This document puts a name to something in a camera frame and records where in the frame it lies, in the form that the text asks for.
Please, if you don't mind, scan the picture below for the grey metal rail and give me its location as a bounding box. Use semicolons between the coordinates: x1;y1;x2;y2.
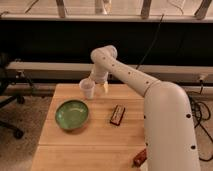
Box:
6;62;213;84

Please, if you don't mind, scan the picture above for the green ceramic bowl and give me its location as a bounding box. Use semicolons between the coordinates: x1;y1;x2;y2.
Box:
55;100;89;131

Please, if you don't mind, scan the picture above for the red brown packet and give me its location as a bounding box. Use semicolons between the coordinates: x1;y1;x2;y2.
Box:
133;150;147;167

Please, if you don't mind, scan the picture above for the black hanging cable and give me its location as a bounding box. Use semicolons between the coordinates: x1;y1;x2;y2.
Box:
135;13;165;71

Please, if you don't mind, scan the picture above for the dark red candy bar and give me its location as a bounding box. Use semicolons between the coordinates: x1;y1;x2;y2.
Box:
110;105;125;126

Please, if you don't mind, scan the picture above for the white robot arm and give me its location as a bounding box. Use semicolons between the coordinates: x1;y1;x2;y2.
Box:
91;45;201;171

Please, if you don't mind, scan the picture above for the black office chair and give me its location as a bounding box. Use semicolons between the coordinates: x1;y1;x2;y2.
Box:
0;52;25;139

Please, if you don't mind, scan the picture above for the black floor cable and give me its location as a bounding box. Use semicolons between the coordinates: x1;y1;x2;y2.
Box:
189;79;213;163

